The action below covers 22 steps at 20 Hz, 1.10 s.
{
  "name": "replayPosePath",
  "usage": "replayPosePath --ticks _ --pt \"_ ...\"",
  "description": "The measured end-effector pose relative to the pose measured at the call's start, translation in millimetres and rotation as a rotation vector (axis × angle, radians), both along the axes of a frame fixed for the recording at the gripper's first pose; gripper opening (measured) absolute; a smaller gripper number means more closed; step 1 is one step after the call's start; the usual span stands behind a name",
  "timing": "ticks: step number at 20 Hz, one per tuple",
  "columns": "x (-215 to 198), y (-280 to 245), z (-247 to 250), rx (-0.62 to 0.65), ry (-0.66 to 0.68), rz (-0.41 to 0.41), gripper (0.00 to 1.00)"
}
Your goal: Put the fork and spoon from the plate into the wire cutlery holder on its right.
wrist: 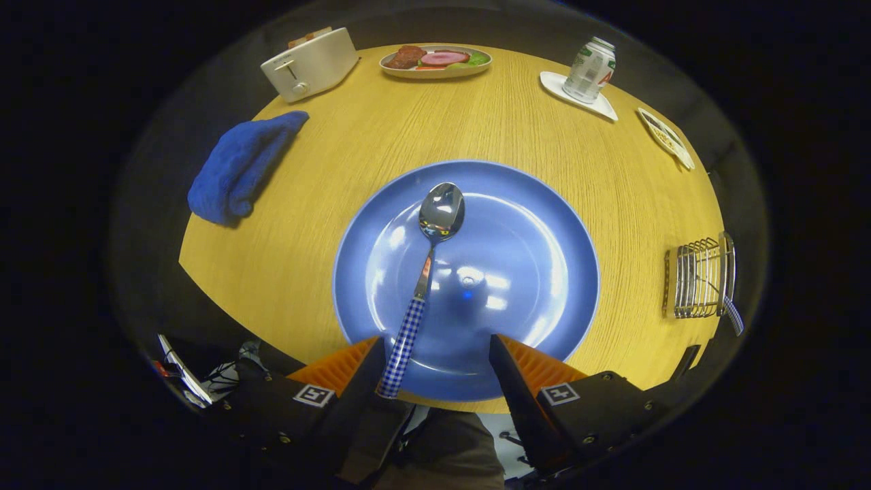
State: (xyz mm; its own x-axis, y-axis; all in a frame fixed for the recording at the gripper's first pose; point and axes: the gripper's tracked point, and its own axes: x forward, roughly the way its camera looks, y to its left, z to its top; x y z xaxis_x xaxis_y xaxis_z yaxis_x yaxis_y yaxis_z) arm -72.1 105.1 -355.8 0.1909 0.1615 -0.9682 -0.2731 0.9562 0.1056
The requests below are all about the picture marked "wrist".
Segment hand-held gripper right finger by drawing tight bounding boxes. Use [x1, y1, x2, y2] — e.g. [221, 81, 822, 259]
[489, 335, 681, 478]

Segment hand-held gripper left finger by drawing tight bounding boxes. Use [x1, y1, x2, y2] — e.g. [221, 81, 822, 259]
[201, 336, 385, 477]

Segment spoon with blue checkered handle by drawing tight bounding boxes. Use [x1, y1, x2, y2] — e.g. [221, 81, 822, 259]
[376, 182, 466, 399]

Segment fork with blue checkered handle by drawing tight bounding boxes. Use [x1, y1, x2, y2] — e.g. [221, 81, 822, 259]
[721, 294, 745, 337]

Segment blue round plate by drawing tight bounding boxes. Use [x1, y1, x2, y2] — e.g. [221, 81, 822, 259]
[332, 160, 601, 402]

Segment white-edged flat device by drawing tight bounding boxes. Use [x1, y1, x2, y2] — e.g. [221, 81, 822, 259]
[155, 333, 213, 409]

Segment blue folded towel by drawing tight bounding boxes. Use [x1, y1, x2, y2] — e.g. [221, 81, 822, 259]
[187, 110, 310, 227]

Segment white divided bean dish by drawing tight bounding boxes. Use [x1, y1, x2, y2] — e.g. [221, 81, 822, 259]
[637, 108, 696, 172]

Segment white square coaster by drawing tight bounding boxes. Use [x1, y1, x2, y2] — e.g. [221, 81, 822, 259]
[540, 71, 619, 123]

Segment white drink bottle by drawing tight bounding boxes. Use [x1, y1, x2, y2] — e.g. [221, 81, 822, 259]
[563, 37, 617, 105]

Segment white oval food dish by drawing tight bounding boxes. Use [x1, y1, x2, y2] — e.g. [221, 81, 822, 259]
[379, 44, 493, 80]

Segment white toaster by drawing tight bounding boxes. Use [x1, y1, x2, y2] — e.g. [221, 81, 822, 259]
[260, 27, 360, 104]

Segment pink ham slice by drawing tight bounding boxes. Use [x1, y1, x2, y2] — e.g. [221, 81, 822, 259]
[420, 50, 472, 67]

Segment brown meat piece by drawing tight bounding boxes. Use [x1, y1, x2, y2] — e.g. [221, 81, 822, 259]
[385, 45, 427, 70]

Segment toast slices in toaster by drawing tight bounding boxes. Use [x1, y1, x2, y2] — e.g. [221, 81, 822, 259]
[287, 26, 334, 50]

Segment metal wire cutlery rack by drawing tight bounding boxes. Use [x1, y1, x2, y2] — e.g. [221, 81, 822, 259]
[662, 231, 738, 320]

